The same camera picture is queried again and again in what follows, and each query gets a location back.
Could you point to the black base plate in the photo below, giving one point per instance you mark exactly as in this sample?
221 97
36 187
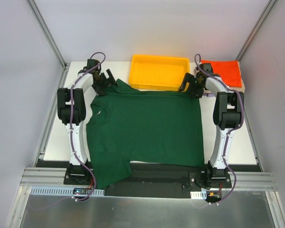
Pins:
110 179

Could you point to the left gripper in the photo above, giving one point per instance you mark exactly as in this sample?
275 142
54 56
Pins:
105 80

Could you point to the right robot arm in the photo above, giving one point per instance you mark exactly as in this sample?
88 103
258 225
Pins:
227 113

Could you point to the white cable duct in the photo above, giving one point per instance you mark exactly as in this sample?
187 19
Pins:
65 191
197 195

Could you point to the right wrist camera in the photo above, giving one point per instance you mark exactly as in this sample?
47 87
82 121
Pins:
206 68

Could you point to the right aluminium frame post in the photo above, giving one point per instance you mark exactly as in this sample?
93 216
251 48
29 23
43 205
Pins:
259 23

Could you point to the left white cable duct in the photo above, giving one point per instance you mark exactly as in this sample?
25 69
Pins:
65 191

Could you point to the right white cable duct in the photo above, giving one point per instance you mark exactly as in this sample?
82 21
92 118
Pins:
197 195

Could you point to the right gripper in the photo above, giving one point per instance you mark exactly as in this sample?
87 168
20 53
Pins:
190 83

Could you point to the green t-shirt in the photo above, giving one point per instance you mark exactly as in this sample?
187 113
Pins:
129 125

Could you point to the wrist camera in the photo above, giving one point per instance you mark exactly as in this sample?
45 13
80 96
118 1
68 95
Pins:
206 68
93 65

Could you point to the aluminium frame post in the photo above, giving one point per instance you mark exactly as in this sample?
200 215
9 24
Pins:
46 32
259 23

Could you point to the left aluminium frame post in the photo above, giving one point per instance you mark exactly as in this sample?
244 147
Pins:
46 32

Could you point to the front aluminium rail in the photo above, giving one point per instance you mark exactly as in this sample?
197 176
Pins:
255 181

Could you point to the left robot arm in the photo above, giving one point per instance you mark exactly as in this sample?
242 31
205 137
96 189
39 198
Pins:
71 108

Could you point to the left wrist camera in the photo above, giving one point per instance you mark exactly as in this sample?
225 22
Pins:
93 65

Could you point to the yellow plastic tray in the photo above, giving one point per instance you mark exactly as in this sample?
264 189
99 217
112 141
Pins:
157 72

